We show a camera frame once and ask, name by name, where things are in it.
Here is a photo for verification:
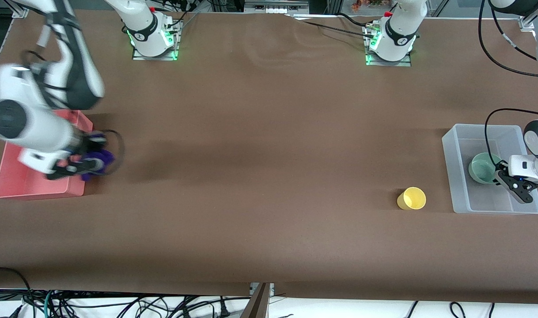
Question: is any mint green bowl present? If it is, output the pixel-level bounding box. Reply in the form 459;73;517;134
468;152;504;185

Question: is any purple cloth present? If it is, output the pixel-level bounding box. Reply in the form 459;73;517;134
80;149;116;182

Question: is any translucent white plastic bin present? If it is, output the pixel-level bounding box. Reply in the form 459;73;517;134
442;124;538;215

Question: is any yellow plastic cup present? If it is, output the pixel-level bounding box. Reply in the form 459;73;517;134
397;187;427;211

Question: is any pink plastic bin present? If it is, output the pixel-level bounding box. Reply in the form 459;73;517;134
0;110;94;200

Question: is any white device behind table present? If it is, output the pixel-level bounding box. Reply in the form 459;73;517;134
244;0;310;14

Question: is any grey table support beam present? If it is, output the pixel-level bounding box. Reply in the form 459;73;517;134
239;283;270;318

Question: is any black right gripper cable loop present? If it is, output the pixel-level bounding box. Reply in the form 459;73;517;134
101;129;125;174

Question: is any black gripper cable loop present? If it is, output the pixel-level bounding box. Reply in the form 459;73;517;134
101;129;125;174
484;108;538;167

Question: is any black left gripper cable loop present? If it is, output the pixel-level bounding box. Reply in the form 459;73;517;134
484;108;538;167

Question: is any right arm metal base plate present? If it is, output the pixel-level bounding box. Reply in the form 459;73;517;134
131;19;182;61

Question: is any thick black floor cable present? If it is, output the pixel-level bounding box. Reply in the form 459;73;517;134
0;267;36;318

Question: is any black cable with white tag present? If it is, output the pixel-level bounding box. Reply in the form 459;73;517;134
490;0;538;61

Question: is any long black hanging cable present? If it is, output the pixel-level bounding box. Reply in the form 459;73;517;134
477;0;538;79

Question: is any black cable at right base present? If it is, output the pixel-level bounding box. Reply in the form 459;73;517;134
165;11;200;30

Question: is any tangled black floor cable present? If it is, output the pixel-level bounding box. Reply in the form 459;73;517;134
53;291;252;318

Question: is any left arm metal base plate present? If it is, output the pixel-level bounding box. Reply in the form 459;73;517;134
363;23;414;68

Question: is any black cable across table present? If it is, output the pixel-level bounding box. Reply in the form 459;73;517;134
289;15;376;38
337;12;375;28

